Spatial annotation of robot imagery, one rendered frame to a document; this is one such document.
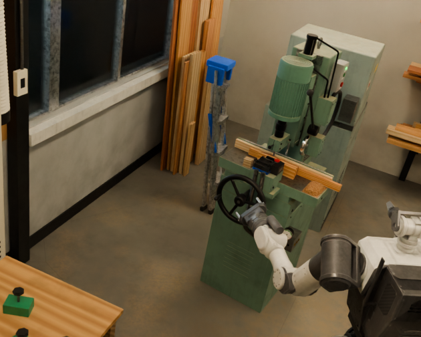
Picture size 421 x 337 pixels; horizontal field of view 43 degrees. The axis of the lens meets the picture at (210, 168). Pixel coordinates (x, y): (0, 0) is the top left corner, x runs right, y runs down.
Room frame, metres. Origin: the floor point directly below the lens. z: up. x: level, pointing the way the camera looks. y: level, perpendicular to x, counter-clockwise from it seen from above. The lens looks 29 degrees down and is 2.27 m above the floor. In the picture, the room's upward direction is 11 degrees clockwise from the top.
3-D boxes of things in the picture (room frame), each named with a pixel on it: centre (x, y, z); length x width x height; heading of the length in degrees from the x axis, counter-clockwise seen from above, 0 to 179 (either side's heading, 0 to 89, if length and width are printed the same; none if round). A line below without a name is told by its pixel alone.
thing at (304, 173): (2.61, -0.45, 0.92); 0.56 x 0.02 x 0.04; 64
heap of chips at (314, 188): (2.45, -0.56, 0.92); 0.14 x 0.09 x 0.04; 154
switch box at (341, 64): (2.89, -0.60, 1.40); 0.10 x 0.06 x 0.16; 154
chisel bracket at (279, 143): (2.68, -0.35, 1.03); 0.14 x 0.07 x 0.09; 154
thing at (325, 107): (2.79, -0.57, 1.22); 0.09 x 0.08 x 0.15; 154
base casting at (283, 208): (2.77, -0.39, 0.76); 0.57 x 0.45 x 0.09; 154
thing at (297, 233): (2.42, -0.51, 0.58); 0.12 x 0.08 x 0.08; 154
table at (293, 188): (2.55, -0.33, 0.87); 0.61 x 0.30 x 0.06; 64
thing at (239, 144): (2.66, -0.39, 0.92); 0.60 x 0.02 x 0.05; 64
